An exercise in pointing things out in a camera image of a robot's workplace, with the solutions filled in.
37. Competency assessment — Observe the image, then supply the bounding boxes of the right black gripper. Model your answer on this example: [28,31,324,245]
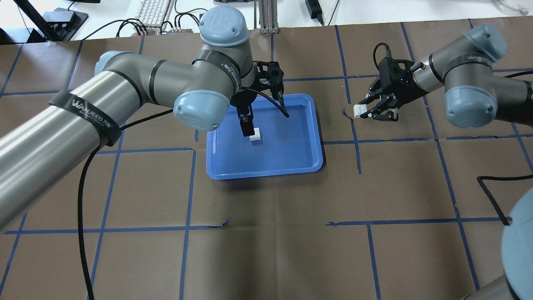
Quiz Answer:
[359,56,423,122]

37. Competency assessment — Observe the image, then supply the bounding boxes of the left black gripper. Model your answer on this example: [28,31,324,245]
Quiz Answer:
[230,61,285,137]

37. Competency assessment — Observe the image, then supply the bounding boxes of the white building block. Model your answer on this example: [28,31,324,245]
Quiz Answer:
[353,104,368,118]
[249,127,262,142]

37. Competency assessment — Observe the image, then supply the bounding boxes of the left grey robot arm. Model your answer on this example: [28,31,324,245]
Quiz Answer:
[0,6,260,233]

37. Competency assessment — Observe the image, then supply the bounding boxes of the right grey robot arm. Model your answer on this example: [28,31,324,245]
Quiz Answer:
[354,23,533,300]

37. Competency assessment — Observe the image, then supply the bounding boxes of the blue plastic tray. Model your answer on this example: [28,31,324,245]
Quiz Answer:
[206,93,324,180]

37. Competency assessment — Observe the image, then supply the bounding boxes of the brown paper table cover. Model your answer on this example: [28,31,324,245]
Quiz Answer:
[0,17,533,300]

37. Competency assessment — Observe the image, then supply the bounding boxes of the black power brick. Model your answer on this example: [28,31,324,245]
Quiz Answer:
[304,0,325,25]

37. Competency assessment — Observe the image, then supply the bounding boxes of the white keyboard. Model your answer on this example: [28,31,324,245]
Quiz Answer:
[134,0,174,28]

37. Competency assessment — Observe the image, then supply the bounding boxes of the black monitor stand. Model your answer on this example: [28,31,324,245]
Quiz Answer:
[15,0,88,42]

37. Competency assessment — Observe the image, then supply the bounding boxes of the aluminium frame post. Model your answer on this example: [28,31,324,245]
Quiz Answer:
[257,0,279,34]

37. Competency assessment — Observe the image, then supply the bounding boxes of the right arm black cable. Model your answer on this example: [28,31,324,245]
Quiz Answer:
[373,42,533,228]

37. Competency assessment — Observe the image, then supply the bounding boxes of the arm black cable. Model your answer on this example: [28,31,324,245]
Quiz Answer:
[373,42,533,228]
[77,85,290,300]

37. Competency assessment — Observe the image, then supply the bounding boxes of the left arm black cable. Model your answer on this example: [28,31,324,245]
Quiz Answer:
[77,85,290,300]

